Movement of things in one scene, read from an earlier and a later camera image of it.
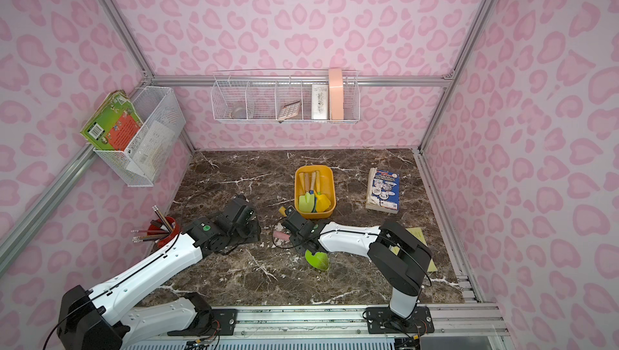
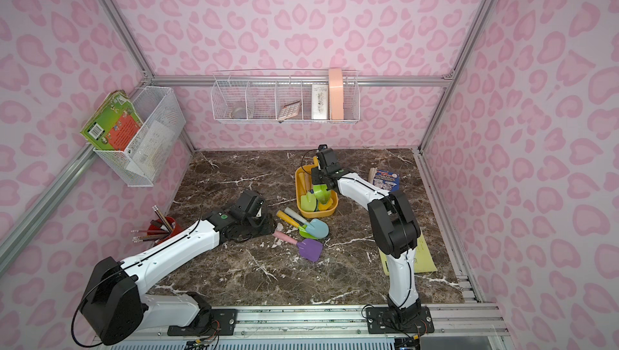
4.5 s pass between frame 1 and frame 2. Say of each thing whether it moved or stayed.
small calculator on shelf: stayed
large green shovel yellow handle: moved
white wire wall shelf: stayed
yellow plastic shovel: stayed
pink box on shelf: stayed
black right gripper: moved
